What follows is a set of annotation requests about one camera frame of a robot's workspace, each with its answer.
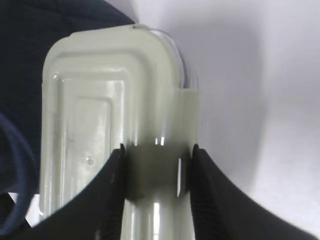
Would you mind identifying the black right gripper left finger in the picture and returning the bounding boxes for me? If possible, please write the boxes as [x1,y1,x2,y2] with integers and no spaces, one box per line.
[15,145,126,240]

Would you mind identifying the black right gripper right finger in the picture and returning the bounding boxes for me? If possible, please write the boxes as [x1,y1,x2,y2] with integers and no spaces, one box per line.
[190,144,316,240]

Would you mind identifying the green lid glass container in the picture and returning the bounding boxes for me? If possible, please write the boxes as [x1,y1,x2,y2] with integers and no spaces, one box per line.
[39,24,199,240]

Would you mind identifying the dark blue lunch bag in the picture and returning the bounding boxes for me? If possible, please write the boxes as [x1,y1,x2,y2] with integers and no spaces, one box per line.
[0,0,133,235]

